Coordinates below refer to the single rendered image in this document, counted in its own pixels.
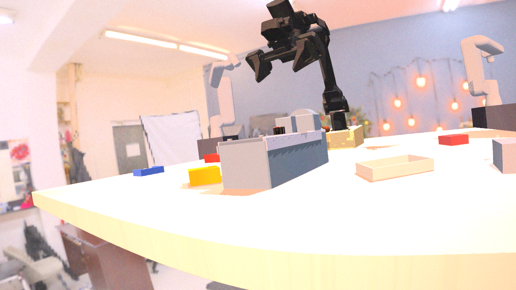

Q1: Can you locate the red rectangular block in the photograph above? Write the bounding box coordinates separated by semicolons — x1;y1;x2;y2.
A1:
204;153;220;163
438;134;469;146

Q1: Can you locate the blue rectangular block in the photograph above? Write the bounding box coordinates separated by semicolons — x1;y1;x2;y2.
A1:
133;166;165;176

